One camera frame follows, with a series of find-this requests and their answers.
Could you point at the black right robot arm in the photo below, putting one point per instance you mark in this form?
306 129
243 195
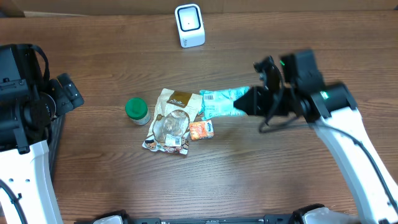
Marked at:
333 114

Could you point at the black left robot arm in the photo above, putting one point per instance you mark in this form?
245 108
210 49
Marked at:
30 102

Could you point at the orange Kleenex tissue pack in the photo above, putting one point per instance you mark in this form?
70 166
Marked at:
201 130

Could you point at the brown snack packet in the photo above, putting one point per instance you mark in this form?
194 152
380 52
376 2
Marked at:
169 130

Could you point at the white barcode scanner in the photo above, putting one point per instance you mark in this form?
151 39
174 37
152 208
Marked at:
190 25

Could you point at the green wet wipes pack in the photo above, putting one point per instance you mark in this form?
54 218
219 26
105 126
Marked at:
221 102

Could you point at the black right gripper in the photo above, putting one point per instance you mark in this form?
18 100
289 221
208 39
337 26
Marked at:
256 108

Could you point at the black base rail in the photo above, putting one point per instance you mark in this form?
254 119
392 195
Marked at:
121 216

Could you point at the grey plastic mesh basket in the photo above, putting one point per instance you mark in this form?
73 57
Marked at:
57 130

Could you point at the green lidded jar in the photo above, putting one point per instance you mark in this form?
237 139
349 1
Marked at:
137 110

